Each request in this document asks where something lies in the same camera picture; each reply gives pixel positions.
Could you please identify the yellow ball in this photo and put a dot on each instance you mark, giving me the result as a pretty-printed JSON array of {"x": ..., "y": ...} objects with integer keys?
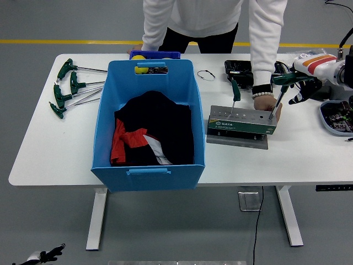
[{"x": 138, "y": 57}]

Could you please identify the green grey hex key holder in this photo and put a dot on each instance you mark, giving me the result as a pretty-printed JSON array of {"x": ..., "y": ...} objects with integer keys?
[{"x": 240, "y": 128}]

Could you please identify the black plastic tray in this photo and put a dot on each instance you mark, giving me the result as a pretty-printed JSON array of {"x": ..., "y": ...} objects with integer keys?
[{"x": 237, "y": 67}]

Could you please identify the person's left hand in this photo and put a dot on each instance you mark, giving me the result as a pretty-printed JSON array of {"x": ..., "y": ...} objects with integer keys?
[{"x": 264, "y": 105}]

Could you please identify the light blue plastic storage box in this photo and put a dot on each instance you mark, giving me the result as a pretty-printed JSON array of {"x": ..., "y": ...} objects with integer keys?
[{"x": 154, "y": 179}]

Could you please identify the dark blue plastic bin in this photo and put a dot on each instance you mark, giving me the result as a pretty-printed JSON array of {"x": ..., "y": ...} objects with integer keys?
[{"x": 154, "y": 53}]

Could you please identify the black table control panel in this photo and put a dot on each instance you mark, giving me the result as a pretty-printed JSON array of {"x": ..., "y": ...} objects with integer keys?
[{"x": 328, "y": 188}]

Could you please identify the clear plastic parts bag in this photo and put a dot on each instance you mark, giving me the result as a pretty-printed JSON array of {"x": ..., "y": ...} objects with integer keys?
[{"x": 300, "y": 54}]

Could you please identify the white table leg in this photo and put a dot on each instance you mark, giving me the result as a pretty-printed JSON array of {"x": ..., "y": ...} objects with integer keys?
[
  {"x": 289, "y": 220},
  {"x": 96, "y": 220}
]

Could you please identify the person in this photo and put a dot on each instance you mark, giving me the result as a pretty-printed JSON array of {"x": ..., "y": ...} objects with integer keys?
[{"x": 207, "y": 16}]

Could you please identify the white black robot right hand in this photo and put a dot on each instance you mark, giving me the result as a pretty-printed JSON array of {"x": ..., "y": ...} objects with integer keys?
[{"x": 317, "y": 66}]

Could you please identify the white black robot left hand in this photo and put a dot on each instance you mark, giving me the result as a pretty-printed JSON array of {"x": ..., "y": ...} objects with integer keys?
[{"x": 47, "y": 255}]

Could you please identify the person's right hand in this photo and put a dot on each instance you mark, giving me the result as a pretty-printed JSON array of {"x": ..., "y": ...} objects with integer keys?
[{"x": 135, "y": 49}]

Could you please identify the black and red clothing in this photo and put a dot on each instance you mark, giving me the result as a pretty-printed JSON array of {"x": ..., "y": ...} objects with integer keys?
[{"x": 165, "y": 127}]

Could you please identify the metal floor plate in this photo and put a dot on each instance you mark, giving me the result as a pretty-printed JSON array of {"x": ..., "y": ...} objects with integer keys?
[{"x": 248, "y": 201}]

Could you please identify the black power adapter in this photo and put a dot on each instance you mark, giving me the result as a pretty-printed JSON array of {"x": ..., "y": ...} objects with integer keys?
[{"x": 322, "y": 94}]

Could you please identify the black wrist watch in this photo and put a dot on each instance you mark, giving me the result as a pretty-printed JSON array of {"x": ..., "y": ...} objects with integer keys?
[{"x": 262, "y": 89}]

